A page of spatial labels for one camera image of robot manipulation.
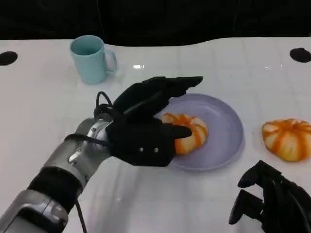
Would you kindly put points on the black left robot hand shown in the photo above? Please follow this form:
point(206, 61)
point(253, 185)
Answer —
point(143, 97)

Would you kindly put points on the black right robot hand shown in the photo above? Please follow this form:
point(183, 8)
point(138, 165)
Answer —
point(286, 204)

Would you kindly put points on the orange and white bread roll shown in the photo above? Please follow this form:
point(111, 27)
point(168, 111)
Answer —
point(289, 140)
point(194, 131)

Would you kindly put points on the pale green mug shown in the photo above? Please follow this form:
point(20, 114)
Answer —
point(91, 65)

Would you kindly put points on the lilac plate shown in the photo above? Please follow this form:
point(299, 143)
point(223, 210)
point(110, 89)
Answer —
point(218, 121)

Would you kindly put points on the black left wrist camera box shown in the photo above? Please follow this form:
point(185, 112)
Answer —
point(136, 145)

